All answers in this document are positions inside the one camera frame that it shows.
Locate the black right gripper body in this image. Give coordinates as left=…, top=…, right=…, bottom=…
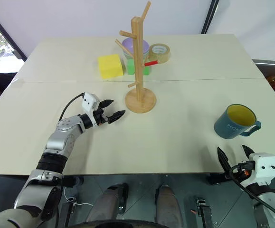
left=224, top=161, right=256, bottom=186

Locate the thin white floor cable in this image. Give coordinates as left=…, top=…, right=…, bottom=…
left=63, top=186, right=93, bottom=207

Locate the green block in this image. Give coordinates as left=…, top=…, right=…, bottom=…
left=126, top=59, right=151, bottom=76

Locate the black table bracket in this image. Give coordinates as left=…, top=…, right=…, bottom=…
left=207, top=173, right=231, bottom=186
left=60, top=175, right=85, bottom=189

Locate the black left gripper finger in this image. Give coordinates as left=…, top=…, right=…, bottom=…
left=100, top=99, right=114, bottom=110
left=108, top=110, right=127, bottom=124

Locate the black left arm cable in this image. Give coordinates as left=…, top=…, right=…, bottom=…
left=58, top=93, right=85, bottom=121

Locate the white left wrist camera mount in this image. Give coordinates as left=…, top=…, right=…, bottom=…
left=82, top=92, right=100, bottom=127

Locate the purple bowl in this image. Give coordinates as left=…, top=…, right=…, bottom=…
left=121, top=38, right=151, bottom=58

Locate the blue mug yellow inside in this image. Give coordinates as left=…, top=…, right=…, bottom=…
left=213, top=103, right=262, bottom=140

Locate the yellow sponge block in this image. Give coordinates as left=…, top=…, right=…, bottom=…
left=97, top=54, right=125, bottom=79

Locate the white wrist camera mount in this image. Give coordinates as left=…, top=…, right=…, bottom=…
left=240, top=152, right=275, bottom=189
left=82, top=92, right=100, bottom=127

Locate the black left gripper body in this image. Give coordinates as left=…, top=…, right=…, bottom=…
left=93, top=107, right=111, bottom=126

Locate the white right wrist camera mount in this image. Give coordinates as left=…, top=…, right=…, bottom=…
left=240, top=152, right=275, bottom=189

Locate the black wall post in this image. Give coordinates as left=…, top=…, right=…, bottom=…
left=200, top=0, right=220, bottom=35

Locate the wooden mug tree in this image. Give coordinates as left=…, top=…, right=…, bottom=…
left=114, top=1, right=158, bottom=114

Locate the dark rounded shape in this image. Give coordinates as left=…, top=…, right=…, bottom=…
left=85, top=182, right=129, bottom=224
left=154, top=184, right=183, bottom=226

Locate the black floor stand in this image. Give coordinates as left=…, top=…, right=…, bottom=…
left=195, top=196, right=218, bottom=224
left=57, top=196, right=78, bottom=228

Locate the grey robot torso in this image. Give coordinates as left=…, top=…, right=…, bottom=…
left=0, top=207, right=47, bottom=228

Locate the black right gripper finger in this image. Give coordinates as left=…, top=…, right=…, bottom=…
left=217, top=146, right=232, bottom=173
left=241, top=144, right=256, bottom=159

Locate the black window frame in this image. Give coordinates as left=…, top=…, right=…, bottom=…
left=0, top=4, right=28, bottom=62

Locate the brown packing tape roll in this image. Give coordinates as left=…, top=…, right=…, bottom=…
left=148, top=43, right=171, bottom=64

